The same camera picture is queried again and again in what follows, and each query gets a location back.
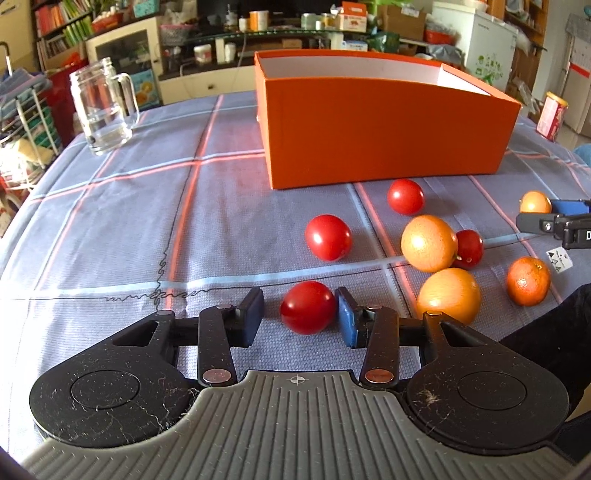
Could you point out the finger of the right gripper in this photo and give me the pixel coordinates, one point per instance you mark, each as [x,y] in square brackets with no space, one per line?
[547,223]
[571,206]

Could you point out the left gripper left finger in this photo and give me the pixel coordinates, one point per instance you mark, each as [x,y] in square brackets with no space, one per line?
[224,326]

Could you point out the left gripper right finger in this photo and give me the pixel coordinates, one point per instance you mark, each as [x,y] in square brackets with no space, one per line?
[375,328]

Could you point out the small orange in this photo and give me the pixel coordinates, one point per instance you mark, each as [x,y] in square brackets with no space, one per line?
[535,202]

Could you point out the large orange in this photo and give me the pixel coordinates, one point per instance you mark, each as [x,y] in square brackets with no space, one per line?
[429,244]
[453,291]

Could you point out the dark mandarin orange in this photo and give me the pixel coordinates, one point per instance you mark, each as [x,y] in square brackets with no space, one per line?
[528,281]

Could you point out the small red tomato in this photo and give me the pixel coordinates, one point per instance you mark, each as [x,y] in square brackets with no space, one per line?
[470,249]

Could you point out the red cylindrical can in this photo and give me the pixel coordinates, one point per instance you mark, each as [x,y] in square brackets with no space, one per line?
[551,116]

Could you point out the plaid blue bedsheet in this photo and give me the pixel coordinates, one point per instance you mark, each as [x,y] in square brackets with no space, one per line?
[181,217]

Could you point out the white mini fridge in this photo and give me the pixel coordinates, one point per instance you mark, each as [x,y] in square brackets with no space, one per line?
[488,43]

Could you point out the wooden bookshelf right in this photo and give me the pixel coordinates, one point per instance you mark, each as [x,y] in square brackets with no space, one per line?
[530,18]

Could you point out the orange cardboard box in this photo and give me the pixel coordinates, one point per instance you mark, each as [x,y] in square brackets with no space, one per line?
[337,116]

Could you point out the brown cardboard box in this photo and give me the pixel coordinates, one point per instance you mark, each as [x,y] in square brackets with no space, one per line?
[408,22]

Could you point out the white tv cabinet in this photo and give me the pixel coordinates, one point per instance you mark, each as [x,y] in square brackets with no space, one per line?
[208,83]

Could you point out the glass mug jar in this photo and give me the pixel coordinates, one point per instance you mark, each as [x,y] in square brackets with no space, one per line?
[106,105]

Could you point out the orange white medicine box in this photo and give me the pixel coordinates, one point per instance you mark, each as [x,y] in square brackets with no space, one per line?
[352,17]

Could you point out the bookshelf with books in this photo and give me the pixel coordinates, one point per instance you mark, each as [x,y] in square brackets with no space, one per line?
[60,25]

